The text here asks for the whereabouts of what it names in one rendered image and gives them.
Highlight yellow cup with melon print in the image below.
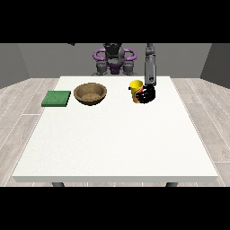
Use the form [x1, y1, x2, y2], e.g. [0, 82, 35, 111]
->
[128, 79, 145, 104]

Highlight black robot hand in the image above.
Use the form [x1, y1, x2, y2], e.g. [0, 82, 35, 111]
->
[128, 84, 156, 105]

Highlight brown wooden bowl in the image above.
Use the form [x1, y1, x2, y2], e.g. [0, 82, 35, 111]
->
[73, 82, 108, 106]

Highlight grey robot trunk purple rings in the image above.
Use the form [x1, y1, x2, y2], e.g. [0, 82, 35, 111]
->
[92, 43, 138, 76]

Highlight green square pad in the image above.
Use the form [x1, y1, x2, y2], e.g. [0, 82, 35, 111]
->
[40, 90, 72, 108]

